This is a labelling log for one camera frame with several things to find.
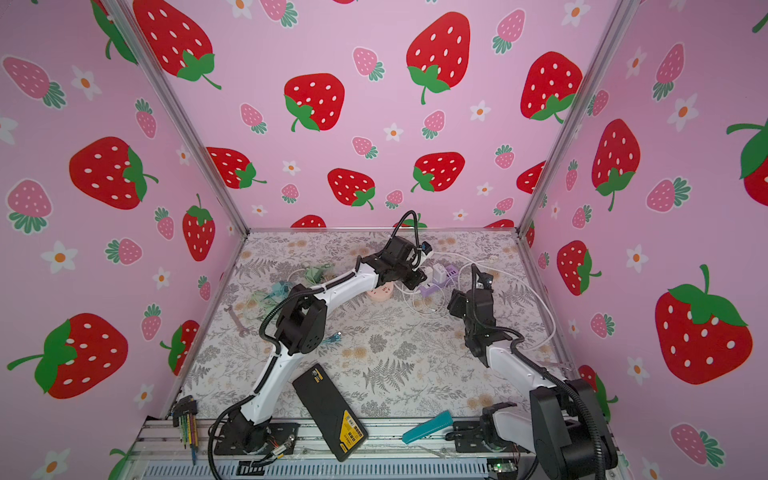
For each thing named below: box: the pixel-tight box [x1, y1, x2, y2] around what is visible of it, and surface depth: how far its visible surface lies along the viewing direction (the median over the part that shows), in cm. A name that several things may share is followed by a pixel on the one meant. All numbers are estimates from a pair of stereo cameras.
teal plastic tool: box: [402, 410, 453, 444], surface depth 78 cm
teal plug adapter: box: [270, 281, 291, 302], surface depth 103 cm
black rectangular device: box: [292, 363, 369, 462], surface depth 78 cm
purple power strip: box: [419, 264, 459, 297], surface depth 103 cm
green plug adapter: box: [305, 268, 323, 284], surface depth 106 cm
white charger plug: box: [432, 263, 447, 283], surface depth 100 cm
